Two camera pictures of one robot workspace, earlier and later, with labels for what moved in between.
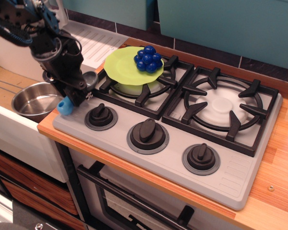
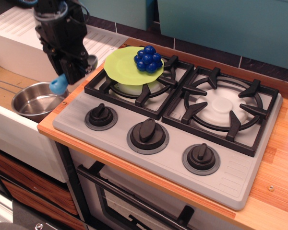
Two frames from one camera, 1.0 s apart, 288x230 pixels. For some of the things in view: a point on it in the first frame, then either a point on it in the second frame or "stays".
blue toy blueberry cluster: x=148 y=60 stays
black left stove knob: x=101 y=118 stays
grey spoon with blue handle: x=66 y=106 → x=59 y=84
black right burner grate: x=223 y=106 stays
